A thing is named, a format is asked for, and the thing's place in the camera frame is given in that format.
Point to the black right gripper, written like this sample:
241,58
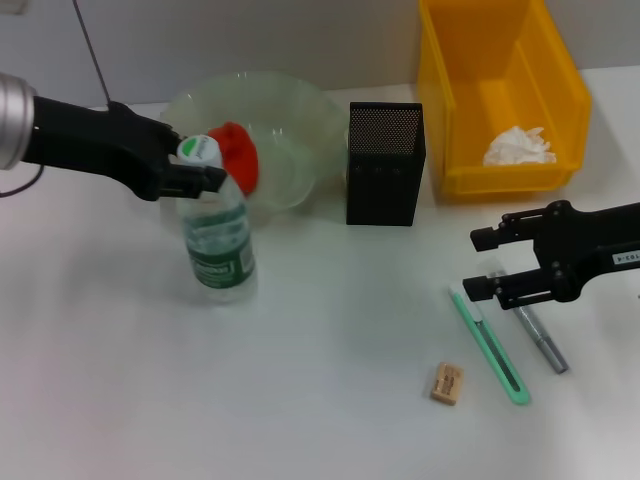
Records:
590,240

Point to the black mesh pen holder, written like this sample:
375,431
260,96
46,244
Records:
382,195

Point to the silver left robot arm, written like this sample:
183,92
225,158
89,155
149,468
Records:
15,120

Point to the grey pen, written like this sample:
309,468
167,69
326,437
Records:
537,335

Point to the yellow plastic bin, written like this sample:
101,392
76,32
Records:
505,75

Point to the green utility knife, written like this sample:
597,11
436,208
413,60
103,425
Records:
492,345

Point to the green glass fruit bowl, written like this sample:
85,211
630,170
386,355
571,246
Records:
295,150

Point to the white paper ball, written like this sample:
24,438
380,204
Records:
517,149

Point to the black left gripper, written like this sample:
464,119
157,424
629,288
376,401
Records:
100,145

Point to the beige eraser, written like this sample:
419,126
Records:
446,383

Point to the clear green-label water bottle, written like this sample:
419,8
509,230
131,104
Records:
220,250

